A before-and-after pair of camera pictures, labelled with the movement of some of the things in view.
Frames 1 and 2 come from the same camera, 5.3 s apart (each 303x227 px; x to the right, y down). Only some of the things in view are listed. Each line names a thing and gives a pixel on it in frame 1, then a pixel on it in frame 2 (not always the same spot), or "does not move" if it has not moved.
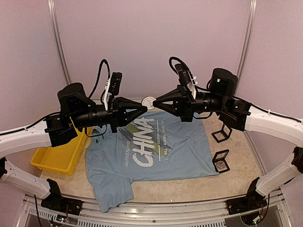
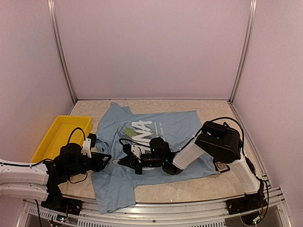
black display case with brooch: (219, 162) does not move
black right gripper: (183, 105) → (131, 161)
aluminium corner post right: (251, 13) does not move
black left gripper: (117, 113) → (98, 165)
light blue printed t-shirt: (156, 144) does not move
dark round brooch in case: (220, 164) does not move
